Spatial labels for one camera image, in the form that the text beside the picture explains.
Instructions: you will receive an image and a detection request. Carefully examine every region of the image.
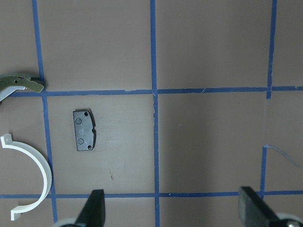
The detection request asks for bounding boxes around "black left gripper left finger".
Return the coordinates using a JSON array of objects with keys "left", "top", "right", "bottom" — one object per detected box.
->
[{"left": 75, "top": 189, "right": 106, "bottom": 227}]

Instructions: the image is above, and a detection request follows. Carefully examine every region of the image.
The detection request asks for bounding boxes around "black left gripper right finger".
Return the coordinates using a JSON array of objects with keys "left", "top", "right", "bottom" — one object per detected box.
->
[{"left": 238, "top": 186, "right": 284, "bottom": 227}]

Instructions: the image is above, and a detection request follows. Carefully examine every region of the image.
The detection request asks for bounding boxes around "black brake pad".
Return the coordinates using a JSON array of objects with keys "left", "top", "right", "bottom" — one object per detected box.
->
[{"left": 73, "top": 109, "right": 96, "bottom": 151}]

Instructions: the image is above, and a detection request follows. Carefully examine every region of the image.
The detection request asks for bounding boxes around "olive metal brake shoe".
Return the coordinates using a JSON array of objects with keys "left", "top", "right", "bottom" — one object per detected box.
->
[{"left": 0, "top": 73, "right": 45, "bottom": 102}]

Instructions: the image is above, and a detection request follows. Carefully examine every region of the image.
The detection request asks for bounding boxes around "white curved plastic bracket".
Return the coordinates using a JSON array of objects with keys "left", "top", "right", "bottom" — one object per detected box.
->
[{"left": 0, "top": 134, "right": 53, "bottom": 221}]

